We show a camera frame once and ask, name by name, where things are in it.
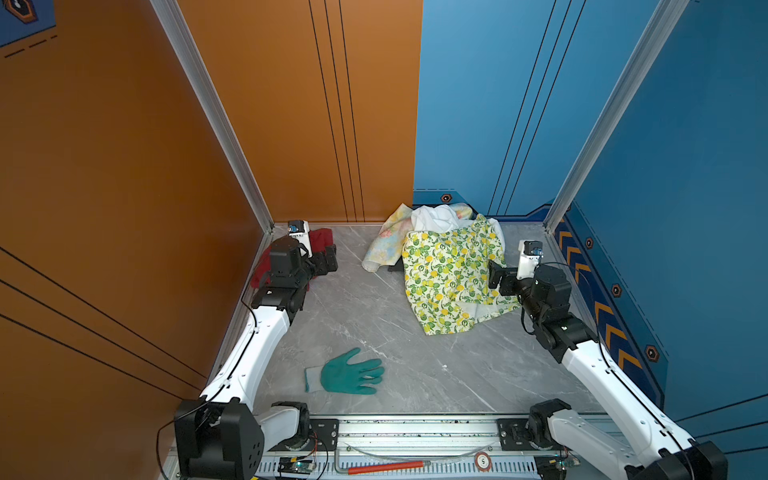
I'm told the red handled hex key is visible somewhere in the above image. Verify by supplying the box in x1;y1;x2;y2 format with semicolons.
333;450;432;475

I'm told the dark red cloth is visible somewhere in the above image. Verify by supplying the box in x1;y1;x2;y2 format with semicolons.
250;228;334;289

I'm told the right green circuit board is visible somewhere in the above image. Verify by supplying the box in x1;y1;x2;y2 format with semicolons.
550;453;581;472

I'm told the round red white sticker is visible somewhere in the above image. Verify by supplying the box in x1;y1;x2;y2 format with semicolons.
474;451;493;472

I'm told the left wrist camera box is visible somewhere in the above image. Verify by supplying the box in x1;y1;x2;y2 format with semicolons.
288;220;313;257

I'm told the aluminium corner post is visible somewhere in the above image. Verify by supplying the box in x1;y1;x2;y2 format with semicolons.
543;0;689;234
150;0;274;233

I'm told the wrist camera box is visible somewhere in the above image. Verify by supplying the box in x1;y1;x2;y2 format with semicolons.
517;240;543;280
288;220;313;257

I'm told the left green circuit board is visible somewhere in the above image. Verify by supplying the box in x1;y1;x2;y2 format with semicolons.
277;457;316;476

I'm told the right aluminium corner post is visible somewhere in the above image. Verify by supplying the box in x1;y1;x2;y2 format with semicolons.
543;0;689;234

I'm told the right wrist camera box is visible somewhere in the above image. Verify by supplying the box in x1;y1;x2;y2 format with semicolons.
517;240;543;280

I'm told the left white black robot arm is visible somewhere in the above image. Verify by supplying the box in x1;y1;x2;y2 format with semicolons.
172;232;338;479

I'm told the pastel floral cloth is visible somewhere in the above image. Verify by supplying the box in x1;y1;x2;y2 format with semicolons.
361;203;474;273

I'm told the left aluminium corner post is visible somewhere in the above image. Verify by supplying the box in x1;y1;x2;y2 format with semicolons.
150;0;274;233

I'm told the white cloth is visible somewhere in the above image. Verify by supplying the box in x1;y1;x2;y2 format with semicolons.
406;204;505;243

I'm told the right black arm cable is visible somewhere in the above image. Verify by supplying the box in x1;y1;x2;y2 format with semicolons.
519;260;697;480

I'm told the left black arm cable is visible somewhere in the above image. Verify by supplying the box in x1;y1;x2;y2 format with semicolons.
155;281;260;475

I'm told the lemon print green cloth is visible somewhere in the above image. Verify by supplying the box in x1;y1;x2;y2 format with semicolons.
402;216;520;335

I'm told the green white work glove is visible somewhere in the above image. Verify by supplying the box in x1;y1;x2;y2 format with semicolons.
304;348;385;395

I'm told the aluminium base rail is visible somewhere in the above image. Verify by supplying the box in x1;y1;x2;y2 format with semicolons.
158;412;637;480

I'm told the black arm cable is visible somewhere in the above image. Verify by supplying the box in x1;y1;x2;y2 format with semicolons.
519;260;697;480
155;281;260;475

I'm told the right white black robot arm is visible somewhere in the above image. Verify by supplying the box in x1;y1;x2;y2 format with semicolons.
488;261;728;479

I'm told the green circuit board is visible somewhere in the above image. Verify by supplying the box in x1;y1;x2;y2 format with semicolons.
277;457;316;476
550;453;581;472

